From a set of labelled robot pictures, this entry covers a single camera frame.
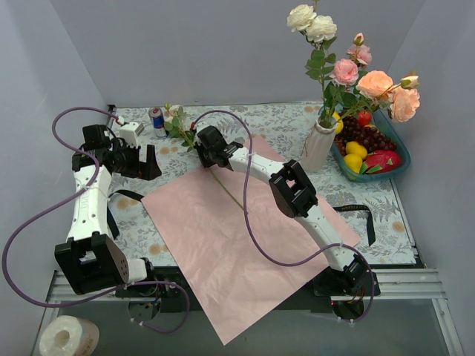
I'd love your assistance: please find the black printed ribbon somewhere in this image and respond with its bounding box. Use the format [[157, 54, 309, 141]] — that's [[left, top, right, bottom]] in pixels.
[[103, 189, 376, 246]]

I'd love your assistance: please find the yellow lemon lower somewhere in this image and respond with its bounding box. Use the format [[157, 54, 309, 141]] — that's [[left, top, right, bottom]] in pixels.
[[344, 154, 364, 174]]

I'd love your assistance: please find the white ribbed ceramic vase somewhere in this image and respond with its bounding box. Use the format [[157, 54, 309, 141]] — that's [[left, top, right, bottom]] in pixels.
[[300, 119, 338, 173]]

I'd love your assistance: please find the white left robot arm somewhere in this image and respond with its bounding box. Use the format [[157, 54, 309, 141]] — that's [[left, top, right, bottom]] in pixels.
[[54, 122, 162, 297]]

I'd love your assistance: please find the pink rose stem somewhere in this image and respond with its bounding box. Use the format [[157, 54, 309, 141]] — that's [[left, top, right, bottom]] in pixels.
[[315, 33, 373, 128]]

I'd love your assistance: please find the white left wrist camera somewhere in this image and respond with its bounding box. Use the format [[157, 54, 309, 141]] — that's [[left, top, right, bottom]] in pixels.
[[119, 122, 144, 148]]

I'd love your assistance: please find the yellow lemon upper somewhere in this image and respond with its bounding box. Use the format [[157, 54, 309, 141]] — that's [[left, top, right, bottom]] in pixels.
[[345, 141, 367, 159]]

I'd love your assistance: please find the white rose stem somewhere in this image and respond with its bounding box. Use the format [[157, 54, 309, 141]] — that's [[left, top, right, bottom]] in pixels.
[[286, 1, 338, 128]]

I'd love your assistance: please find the red bull drink can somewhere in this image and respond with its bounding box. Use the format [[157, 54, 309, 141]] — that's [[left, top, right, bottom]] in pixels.
[[148, 107, 168, 139]]

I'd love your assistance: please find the pink dragon fruit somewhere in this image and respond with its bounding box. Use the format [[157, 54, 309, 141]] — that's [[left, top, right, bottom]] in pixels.
[[359, 150, 402, 175]]

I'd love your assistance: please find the red apple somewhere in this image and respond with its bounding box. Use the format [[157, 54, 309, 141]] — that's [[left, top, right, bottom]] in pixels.
[[357, 111, 372, 126]]

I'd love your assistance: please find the yellow pepper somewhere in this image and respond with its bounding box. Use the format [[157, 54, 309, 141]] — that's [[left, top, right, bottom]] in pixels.
[[332, 112, 344, 135]]

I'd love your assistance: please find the white toilet paper roll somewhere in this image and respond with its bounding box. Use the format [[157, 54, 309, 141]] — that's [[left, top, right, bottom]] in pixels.
[[39, 315, 99, 356]]

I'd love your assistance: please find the yellow lemon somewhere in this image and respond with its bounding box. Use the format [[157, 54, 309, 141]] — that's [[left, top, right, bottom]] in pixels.
[[345, 141, 367, 159], [344, 154, 364, 174]]

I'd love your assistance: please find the peach bud stem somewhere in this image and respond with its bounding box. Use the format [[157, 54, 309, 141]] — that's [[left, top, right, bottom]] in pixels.
[[339, 70, 420, 122]]

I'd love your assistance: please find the floral patterned table mat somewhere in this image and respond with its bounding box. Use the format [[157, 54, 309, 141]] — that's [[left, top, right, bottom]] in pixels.
[[109, 102, 416, 267]]

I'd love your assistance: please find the teal plastic fruit tray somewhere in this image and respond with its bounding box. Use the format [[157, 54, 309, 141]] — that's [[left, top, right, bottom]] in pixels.
[[331, 110, 410, 182]]

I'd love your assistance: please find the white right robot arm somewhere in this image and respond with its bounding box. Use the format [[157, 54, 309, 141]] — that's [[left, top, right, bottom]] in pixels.
[[192, 124, 376, 297]]

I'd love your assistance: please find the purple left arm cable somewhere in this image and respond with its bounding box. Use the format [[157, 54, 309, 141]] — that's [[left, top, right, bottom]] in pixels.
[[1, 106, 192, 334]]

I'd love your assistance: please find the dark purple grape bunch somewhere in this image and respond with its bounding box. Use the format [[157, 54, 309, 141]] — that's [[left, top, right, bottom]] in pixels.
[[334, 116, 398, 153]]

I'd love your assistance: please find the pink wrapping paper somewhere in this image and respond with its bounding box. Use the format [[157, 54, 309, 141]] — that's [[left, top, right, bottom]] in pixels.
[[142, 138, 361, 344]]

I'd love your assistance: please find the cream bud stem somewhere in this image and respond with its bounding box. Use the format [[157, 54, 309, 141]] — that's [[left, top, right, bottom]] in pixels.
[[163, 102, 248, 214]]

